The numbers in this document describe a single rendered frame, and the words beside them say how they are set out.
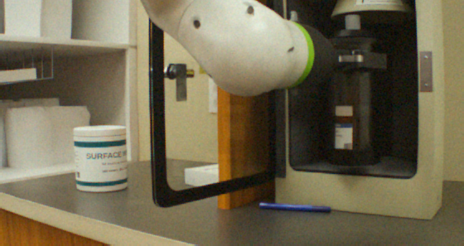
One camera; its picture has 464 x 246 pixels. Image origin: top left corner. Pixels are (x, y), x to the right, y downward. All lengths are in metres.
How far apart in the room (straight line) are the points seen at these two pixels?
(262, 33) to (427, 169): 0.45
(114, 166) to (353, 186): 0.55
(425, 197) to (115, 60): 1.37
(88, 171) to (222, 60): 0.66
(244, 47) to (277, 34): 0.04
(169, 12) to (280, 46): 0.14
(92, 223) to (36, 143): 0.81
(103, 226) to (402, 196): 0.54
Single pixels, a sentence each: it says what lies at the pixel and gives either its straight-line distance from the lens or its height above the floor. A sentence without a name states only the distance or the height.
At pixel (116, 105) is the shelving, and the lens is 1.88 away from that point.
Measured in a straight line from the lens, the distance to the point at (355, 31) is 0.83.
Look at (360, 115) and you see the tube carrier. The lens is 0.82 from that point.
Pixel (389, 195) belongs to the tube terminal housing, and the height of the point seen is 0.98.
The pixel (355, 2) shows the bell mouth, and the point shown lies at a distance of 0.90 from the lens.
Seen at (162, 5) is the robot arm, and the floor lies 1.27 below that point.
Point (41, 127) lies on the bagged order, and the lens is 1.67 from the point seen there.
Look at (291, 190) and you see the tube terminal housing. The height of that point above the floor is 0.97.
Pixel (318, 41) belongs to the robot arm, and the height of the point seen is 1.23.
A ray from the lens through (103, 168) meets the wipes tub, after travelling 1.10.
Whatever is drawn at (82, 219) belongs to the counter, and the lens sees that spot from 0.90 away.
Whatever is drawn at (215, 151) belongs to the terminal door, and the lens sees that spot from 0.79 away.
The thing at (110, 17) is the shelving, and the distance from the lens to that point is 1.93.
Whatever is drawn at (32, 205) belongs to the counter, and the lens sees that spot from 1.05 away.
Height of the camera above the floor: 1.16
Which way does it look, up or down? 3 degrees down
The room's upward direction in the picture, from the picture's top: 1 degrees counter-clockwise
